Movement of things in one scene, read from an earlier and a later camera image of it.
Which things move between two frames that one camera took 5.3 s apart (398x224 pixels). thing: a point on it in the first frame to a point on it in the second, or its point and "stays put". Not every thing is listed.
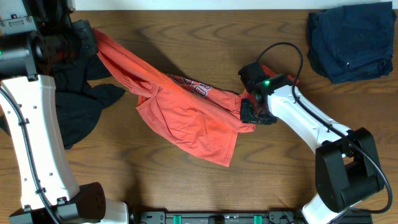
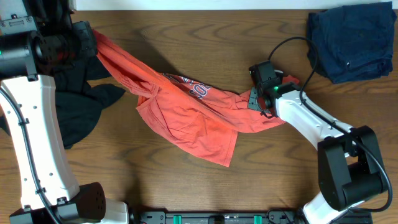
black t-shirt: [80, 103] stays put
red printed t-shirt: [201, 121] stays put
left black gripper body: [82, 44] stays put
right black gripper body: [248, 113] to [254, 102]
